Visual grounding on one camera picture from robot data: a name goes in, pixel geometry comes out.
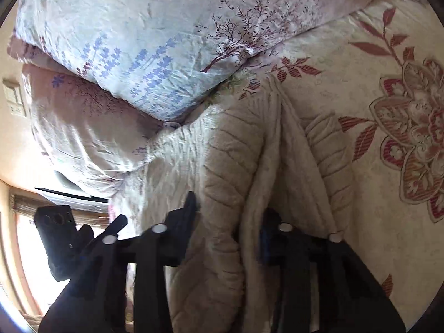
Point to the floral bed sheet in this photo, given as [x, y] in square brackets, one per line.
[381, 71]

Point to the beige cable-knit sweater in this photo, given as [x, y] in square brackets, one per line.
[239, 156]

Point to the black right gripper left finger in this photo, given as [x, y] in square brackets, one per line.
[99, 304]

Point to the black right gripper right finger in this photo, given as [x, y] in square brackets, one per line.
[350, 299]

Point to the white wall switch panel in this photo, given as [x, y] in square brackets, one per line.
[14, 98]

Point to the lavender print lower pillow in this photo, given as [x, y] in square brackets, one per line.
[161, 56]

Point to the pink floral top pillow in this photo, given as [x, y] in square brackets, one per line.
[90, 137]

